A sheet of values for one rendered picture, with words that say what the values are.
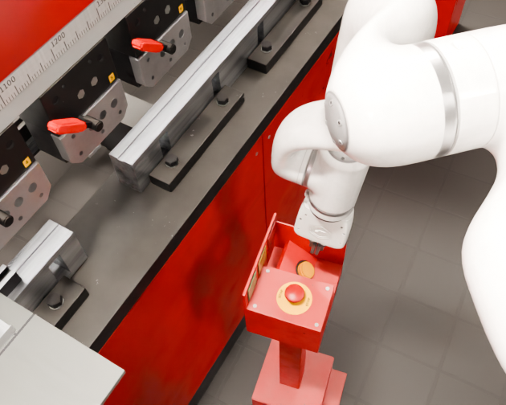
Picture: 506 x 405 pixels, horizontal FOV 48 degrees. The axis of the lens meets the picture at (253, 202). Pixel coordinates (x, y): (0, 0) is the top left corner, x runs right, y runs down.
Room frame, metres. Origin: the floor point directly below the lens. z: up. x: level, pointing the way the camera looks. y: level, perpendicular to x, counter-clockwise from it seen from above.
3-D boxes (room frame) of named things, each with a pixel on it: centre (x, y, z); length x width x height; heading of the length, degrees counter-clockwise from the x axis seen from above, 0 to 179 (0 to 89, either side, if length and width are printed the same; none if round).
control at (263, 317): (0.54, -0.08, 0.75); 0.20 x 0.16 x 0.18; 157
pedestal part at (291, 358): (0.54, -0.08, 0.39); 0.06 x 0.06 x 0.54; 67
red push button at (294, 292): (0.49, -0.07, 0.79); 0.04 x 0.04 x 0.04
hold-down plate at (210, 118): (0.84, 0.11, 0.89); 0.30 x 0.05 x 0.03; 146
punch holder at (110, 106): (0.68, 0.28, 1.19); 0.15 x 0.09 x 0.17; 146
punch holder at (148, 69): (0.85, 0.17, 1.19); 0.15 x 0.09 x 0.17; 146
